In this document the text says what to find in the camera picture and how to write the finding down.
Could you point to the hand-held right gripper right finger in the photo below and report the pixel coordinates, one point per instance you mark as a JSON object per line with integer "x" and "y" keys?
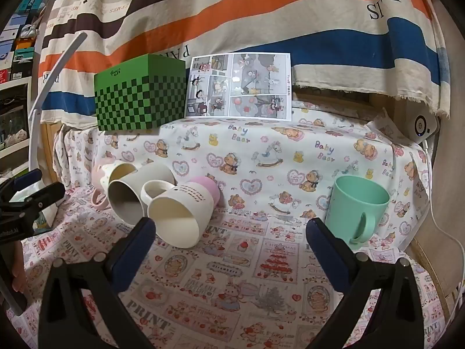
{"x": 331, "y": 259}

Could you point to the beige cup with grey inside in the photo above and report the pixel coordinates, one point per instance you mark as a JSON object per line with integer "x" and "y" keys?
{"x": 127, "y": 203}

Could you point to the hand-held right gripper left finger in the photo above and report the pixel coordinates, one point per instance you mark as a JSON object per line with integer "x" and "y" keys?
{"x": 133, "y": 251}

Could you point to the cream cup with pink base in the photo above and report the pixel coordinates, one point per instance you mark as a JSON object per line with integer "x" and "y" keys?
{"x": 181, "y": 211}

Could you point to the shelf with boxes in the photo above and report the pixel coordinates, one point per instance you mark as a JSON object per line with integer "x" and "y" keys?
{"x": 16, "y": 65}

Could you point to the small white cup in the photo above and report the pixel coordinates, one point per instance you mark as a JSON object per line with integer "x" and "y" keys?
{"x": 160, "y": 189}

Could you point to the comic picture sheet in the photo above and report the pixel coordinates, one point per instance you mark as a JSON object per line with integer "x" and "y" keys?
{"x": 239, "y": 85}

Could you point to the white round-button device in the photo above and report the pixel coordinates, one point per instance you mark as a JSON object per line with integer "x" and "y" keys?
{"x": 422, "y": 126}

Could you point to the green checkered box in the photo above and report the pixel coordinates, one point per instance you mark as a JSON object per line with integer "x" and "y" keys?
{"x": 140, "y": 98}

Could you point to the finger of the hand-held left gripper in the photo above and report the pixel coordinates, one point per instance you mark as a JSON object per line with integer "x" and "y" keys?
{"x": 43, "y": 195}
{"x": 29, "y": 176}

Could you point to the mint green cup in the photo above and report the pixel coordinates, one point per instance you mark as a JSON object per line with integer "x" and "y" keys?
{"x": 354, "y": 207}

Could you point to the bear print cloth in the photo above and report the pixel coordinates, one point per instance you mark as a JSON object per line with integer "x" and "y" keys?
{"x": 261, "y": 152}

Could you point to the striped cloth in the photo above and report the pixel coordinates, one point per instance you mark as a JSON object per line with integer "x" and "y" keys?
{"x": 232, "y": 14}

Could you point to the person's left hand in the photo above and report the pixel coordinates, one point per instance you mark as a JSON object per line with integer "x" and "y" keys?
{"x": 18, "y": 274}

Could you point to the pink patchwork print cloth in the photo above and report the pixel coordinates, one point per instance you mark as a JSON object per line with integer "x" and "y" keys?
{"x": 232, "y": 280}

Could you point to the grey metal pole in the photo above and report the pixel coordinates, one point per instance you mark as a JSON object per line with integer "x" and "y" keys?
{"x": 12, "y": 298}

